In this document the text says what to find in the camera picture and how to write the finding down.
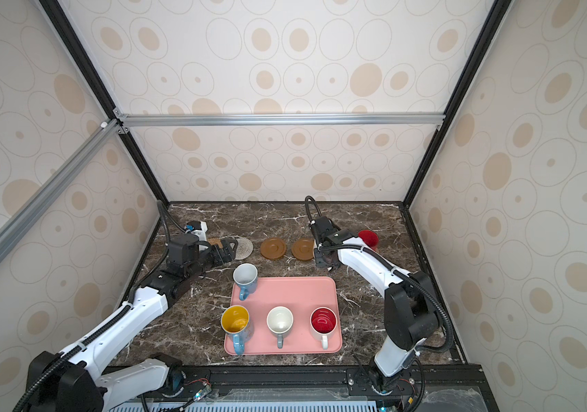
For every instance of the pink plastic tray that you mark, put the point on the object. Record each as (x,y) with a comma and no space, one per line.
(301,295)

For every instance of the red mug black handle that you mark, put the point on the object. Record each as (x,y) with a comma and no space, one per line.
(370,238)

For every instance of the blue butterfly mug yellow inside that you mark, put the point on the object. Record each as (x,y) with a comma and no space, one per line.
(237,324)

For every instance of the brown wooden coaster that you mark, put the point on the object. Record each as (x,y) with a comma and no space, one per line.
(303,248)
(273,248)

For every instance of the black right corner post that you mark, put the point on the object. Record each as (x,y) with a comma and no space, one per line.
(482,44)

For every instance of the aluminium frame rail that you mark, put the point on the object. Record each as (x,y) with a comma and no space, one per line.
(20,223)
(284,119)

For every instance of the brown wooden coaster far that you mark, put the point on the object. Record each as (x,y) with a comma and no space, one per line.
(303,248)

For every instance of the blue floral mug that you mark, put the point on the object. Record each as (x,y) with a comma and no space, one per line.
(245,276)

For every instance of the aluminium frame rail left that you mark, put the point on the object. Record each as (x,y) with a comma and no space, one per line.
(20,223)

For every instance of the brown wooden coaster near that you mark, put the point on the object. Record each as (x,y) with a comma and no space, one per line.
(273,248)

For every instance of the white mug red inside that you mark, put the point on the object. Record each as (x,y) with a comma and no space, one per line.
(323,324)

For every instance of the black corner frame post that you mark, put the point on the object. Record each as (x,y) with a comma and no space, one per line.
(55,14)

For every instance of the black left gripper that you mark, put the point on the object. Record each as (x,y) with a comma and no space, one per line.
(229,252)

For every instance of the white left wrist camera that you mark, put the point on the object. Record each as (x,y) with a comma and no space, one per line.
(199,228)

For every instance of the white multicolour stitched coaster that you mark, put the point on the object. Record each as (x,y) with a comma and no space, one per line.
(244,248)

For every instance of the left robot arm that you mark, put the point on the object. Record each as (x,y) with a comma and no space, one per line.
(75,379)

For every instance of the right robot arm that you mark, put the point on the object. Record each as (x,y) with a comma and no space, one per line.
(414,319)

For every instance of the woven rattan round coaster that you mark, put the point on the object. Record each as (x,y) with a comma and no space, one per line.
(215,241)

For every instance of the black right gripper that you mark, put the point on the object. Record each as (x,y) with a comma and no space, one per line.
(318,258)

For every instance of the white mug front row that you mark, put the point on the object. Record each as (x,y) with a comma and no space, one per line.
(280,322)

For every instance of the aluminium frame rail back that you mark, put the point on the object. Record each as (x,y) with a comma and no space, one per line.
(284,119)

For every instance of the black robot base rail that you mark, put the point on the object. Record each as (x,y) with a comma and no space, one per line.
(325,388)

